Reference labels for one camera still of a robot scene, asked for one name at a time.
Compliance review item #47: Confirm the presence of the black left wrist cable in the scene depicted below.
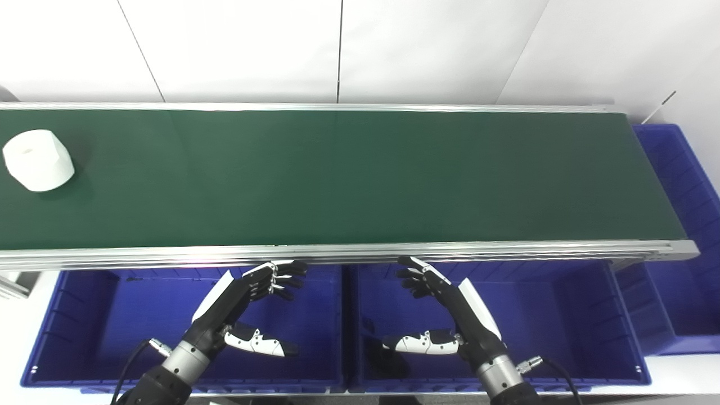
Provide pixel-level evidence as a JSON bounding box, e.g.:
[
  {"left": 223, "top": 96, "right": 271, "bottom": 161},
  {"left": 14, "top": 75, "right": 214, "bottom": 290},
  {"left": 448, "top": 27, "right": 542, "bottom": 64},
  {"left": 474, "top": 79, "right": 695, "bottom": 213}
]
[{"left": 111, "top": 338, "right": 172, "bottom": 405}]

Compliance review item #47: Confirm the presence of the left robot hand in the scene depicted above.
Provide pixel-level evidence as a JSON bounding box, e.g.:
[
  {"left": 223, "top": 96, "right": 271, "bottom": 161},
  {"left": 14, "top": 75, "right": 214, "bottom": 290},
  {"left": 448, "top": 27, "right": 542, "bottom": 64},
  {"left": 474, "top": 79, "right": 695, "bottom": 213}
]
[{"left": 183, "top": 260, "right": 309, "bottom": 359}]

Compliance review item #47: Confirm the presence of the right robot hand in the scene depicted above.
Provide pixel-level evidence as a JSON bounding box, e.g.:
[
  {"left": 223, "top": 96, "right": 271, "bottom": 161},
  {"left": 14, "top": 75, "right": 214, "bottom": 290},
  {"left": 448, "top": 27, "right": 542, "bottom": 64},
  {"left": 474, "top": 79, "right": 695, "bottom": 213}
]
[{"left": 382, "top": 256, "right": 503, "bottom": 362}]

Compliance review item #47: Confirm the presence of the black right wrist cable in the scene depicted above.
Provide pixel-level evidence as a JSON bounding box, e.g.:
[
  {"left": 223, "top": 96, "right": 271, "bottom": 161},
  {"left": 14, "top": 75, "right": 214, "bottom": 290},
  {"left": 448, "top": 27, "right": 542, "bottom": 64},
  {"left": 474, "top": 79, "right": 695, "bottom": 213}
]
[{"left": 516, "top": 355, "right": 582, "bottom": 405}]

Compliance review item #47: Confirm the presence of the blue plastic bin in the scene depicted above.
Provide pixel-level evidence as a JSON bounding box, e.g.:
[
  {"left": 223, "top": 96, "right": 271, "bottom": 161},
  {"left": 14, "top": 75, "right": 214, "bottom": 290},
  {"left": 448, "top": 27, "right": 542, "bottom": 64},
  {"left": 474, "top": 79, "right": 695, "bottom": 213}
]
[
  {"left": 20, "top": 264, "right": 345, "bottom": 394},
  {"left": 343, "top": 260, "right": 651, "bottom": 393},
  {"left": 615, "top": 124, "right": 720, "bottom": 357}
]

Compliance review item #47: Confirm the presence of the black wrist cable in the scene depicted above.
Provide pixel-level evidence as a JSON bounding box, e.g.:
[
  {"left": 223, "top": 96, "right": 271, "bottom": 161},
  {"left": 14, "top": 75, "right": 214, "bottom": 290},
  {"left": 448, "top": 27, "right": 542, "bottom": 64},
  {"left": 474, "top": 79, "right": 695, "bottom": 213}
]
[
  {"left": 516, "top": 355, "right": 582, "bottom": 405},
  {"left": 111, "top": 338, "right": 172, "bottom": 405}
]

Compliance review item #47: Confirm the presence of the green conveyor belt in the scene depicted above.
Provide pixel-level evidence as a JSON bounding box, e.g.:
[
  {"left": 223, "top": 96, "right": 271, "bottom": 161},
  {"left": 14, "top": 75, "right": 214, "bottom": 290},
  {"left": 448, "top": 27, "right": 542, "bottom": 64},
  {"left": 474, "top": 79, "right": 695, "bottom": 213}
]
[
  {"left": 0, "top": 109, "right": 688, "bottom": 250},
  {"left": 0, "top": 102, "right": 700, "bottom": 299}
]

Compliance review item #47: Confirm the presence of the white hexagonal nut part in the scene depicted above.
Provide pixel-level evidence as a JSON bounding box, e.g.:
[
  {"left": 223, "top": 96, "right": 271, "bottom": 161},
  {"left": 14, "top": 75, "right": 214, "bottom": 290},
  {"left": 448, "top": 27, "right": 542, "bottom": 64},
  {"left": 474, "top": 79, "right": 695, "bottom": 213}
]
[{"left": 2, "top": 129, "right": 75, "bottom": 192}]

